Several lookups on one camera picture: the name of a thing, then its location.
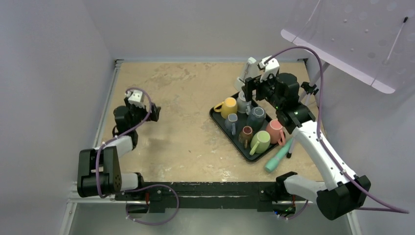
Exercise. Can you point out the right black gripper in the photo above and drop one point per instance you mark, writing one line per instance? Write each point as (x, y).
(250, 84)

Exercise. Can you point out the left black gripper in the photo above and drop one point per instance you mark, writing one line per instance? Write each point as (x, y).
(130, 107)

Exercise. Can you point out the brown mug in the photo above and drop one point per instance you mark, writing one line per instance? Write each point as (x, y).
(245, 136)

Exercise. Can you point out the light green mug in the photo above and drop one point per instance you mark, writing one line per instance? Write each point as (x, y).
(260, 142)

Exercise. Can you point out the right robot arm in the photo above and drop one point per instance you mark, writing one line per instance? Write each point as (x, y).
(340, 191)

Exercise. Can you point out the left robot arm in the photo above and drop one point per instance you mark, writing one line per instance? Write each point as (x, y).
(99, 171)

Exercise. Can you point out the light grey mug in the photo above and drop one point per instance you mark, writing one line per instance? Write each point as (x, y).
(243, 106)

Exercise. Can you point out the yellow mug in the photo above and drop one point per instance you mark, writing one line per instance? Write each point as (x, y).
(226, 107)

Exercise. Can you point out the dark teal mug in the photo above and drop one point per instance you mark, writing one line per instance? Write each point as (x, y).
(256, 118)

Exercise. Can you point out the blue grey mug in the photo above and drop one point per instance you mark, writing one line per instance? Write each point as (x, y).
(231, 123)

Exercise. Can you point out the pink mug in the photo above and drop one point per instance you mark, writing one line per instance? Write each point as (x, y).
(276, 132)

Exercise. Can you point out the white metronome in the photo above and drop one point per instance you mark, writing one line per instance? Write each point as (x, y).
(250, 69)

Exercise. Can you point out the tripod stand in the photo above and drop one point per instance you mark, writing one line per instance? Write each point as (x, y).
(303, 95)

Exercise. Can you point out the teal bottle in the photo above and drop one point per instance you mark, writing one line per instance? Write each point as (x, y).
(272, 164)

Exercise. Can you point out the white perforated board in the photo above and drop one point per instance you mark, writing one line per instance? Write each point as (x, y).
(371, 40)

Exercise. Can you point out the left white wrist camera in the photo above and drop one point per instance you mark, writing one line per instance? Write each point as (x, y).
(134, 99)

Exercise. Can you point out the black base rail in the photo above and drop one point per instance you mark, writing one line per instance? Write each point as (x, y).
(259, 196)

